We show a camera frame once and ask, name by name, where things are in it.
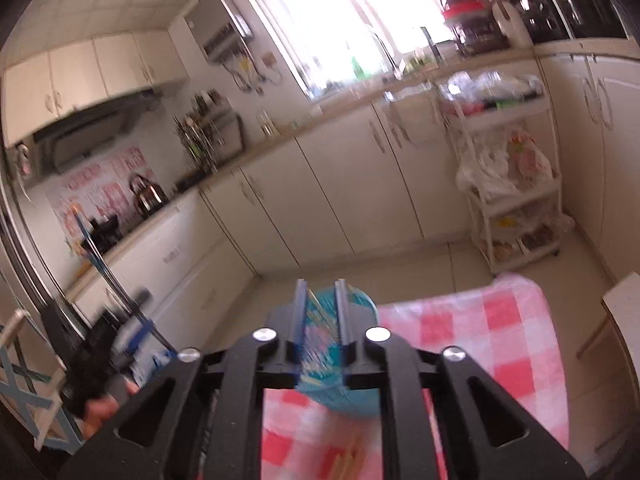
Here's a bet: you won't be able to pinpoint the steel kettle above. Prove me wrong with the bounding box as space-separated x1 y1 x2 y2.
129 173 168 220

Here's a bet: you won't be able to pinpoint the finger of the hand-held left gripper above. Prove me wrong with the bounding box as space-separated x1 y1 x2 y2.
112 287 153 318
120 319 157 358

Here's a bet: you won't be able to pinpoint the white rolling cart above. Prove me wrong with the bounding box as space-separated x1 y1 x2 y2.
439 72 563 273

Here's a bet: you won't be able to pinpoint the white hanging trash bin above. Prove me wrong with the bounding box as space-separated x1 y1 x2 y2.
382 87 441 136

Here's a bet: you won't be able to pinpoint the blue plastic utensil cup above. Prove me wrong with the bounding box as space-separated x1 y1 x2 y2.
295 286 382 420

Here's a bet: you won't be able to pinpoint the clear plastic bag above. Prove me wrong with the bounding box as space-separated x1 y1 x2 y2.
445 71 543 106

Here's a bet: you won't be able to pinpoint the clear plastic bottle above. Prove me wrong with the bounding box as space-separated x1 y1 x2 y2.
256 110 278 138

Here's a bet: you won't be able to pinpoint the blue bag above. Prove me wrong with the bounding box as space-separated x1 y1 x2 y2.
127 345 178 386

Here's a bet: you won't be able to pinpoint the wall spice rack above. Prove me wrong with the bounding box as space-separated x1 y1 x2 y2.
172 89 238 133

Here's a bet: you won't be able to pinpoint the white plastic bag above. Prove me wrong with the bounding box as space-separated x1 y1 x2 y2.
456 142 521 201

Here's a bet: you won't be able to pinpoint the person's left hand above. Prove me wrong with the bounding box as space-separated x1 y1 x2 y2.
81 382 142 438

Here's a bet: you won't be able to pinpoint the black oven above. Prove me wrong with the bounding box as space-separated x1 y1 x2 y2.
520 0 631 46

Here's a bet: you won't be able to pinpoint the bunch of wooden chopsticks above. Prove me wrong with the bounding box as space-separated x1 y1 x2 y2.
334 435 370 480

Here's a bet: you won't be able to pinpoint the white kitchen base cabinets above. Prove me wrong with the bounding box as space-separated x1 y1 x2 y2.
65 45 640 341

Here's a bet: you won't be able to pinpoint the black range hood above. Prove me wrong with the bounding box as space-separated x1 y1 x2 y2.
32 87 156 173

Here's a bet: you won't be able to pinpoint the white low stool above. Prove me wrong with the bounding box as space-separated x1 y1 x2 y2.
575 271 640 361

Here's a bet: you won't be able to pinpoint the pink printed plastic bag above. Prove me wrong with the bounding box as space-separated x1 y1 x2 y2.
505 127 556 191

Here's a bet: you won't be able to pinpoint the white wall cabinets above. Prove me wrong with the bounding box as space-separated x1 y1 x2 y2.
2 27 191 148

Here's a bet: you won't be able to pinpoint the blue and white folding shelf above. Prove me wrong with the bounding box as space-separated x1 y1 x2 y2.
0 307 86 453

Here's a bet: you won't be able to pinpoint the silver water heater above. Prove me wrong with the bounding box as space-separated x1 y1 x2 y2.
184 0 253 63

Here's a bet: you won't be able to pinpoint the stack of pots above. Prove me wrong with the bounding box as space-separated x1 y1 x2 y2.
440 0 493 56

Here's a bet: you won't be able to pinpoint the kitchen window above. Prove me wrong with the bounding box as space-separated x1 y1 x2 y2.
235 0 456 103

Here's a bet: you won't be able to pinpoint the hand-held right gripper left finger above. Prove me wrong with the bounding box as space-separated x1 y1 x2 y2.
59 279 308 480

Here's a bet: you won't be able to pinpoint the mop handle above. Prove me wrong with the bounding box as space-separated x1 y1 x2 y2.
72 210 173 356

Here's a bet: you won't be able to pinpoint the red checkered plastic tablecloth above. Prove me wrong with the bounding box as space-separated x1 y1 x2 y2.
262 272 571 480

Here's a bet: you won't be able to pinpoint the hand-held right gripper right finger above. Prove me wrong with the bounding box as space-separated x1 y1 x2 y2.
334 279 587 480

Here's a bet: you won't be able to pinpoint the white jug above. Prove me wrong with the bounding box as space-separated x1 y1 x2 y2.
490 0 526 53

